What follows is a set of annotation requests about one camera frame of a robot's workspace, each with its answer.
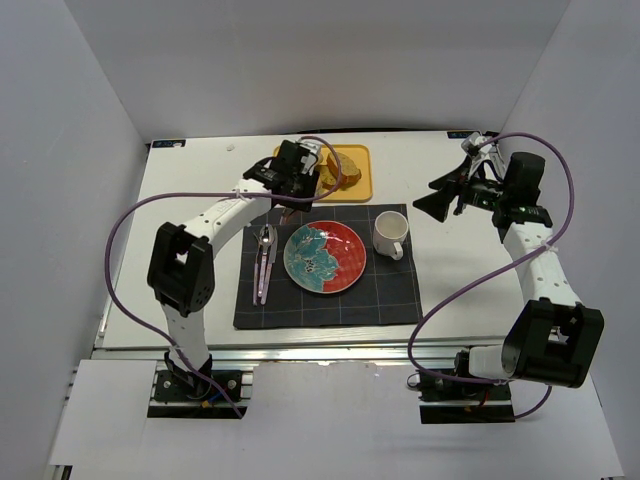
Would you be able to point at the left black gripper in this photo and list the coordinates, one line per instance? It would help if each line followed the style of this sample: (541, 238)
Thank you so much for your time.
(298, 198)

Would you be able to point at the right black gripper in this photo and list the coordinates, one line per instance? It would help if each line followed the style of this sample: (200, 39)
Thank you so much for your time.
(461, 189)

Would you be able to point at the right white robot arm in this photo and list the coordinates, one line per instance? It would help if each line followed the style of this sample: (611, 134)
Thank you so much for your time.
(554, 339)

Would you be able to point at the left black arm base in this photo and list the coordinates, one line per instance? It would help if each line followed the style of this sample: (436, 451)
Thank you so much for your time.
(171, 398)

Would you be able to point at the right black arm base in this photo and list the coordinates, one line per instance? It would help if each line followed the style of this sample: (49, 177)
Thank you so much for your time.
(452, 396)

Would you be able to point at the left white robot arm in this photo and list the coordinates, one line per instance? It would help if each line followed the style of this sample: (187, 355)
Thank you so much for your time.
(181, 271)

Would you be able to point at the lower brown bread slice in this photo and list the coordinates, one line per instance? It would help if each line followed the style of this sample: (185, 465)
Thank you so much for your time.
(330, 179)

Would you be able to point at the brown bread slice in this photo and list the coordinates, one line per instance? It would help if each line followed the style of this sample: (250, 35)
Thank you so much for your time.
(330, 179)
(344, 169)

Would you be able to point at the upper brown bread slice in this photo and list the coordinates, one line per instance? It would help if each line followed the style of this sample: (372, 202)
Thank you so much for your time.
(344, 169)

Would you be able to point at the red and teal plate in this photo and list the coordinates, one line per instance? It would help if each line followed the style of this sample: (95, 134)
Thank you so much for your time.
(324, 257)

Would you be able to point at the right blue table label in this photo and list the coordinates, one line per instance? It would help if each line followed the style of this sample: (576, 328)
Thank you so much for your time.
(458, 134)

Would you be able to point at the blue table label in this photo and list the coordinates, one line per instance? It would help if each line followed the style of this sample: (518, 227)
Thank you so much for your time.
(458, 134)
(165, 143)

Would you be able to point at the white mug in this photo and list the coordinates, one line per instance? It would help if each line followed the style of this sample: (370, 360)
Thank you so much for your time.
(390, 231)

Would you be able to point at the yellow tray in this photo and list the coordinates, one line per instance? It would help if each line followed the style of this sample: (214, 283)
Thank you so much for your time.
(359, 192)

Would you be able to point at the dark checked placemat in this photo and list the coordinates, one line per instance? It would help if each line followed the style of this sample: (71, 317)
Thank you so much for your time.
(386, 294)

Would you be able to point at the left blue table label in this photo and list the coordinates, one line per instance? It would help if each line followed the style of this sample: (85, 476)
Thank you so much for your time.
(165, 143)

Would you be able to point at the silver spoon pink handle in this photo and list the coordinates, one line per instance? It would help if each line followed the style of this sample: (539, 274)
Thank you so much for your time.
(267, 239)

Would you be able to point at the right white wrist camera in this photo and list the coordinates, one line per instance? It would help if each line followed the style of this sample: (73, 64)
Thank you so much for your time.
(478, 148)

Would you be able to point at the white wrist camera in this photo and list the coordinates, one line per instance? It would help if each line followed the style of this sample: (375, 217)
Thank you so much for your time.
(310, 155)
(478, 148)

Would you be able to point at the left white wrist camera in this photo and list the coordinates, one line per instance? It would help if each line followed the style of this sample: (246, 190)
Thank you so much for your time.
(310, 155)

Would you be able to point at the aluminium table frame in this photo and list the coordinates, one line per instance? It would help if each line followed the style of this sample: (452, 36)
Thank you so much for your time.
(465, 290)

